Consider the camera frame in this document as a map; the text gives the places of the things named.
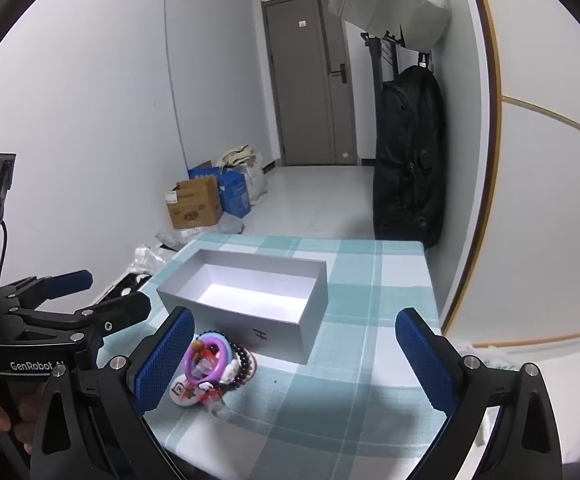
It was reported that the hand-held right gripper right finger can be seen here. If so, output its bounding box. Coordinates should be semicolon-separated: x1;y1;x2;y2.
395;307;563;480

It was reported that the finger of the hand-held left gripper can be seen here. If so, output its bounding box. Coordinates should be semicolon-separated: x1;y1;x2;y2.
10;291;151;343
0;270;94;311

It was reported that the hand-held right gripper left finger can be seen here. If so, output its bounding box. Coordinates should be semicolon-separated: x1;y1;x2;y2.
30;306;195;480

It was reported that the white round badge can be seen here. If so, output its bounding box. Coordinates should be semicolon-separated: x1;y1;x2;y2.
169;377;201;405

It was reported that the blue hair tie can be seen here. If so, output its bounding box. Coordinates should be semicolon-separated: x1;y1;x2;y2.
197;330;233;361

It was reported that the clear plastic hair clip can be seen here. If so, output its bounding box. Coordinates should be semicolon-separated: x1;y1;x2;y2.
205;390;231;418

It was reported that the black bead bracelet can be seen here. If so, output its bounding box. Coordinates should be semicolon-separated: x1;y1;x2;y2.
210;341;258;391

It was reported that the grey cardboard box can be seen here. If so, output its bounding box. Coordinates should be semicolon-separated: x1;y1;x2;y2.
156;248;329;365

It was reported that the teal checkered tablecloth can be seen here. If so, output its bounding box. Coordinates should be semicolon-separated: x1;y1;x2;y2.
97;232;490;480

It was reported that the brown cardboard box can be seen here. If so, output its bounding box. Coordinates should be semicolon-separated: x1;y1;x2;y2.
165;176;223;230

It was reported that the blue cardboard box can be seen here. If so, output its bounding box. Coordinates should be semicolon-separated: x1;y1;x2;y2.
188;160;248;219

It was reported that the white sack with beige cloth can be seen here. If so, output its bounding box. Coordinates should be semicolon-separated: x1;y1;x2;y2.
215;145;268;206

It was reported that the grey door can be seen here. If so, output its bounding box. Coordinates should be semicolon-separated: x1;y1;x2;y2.
261;0;361;167

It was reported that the black coat rack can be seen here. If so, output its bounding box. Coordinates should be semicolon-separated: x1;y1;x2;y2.
360;30;433;91

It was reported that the grey hanging bag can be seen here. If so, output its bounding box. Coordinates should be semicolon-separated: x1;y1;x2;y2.
328;0;451;48

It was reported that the black cable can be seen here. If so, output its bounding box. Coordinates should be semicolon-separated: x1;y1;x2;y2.
0;220;9;286

